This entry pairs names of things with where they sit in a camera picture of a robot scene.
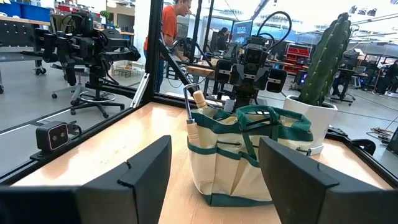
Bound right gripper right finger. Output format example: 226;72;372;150
258;136;398;224

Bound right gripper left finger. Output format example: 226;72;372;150
0;135;173;224

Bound wooden-handled garden trowel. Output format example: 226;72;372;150
192;90;209;110

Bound wooden-handled hand rake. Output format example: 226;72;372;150
182;83;202;147

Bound cream and green gardening bag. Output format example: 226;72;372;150
186;105;314;207

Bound red storage shelf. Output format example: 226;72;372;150
284;43;312;76

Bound tall green cactus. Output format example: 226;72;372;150
298;12;353;108

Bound white faceted plant pot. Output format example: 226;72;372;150
282;95;339;156

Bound computer monitor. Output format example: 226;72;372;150
231;19;254;45

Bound person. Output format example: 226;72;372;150
375;60;398;95
215;27;230;52
143;0;192;94

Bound black office chair base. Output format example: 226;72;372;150
50;88;126;119

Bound blue storage bins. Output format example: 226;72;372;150
0;1;51;23

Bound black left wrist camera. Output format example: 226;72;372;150
243;43;269;67

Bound left gripper black cable loop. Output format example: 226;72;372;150
256;11;293;52

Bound black table-level camera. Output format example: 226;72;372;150
29;120;83;161

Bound black aluminium table frame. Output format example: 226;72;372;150
0;0;398;187

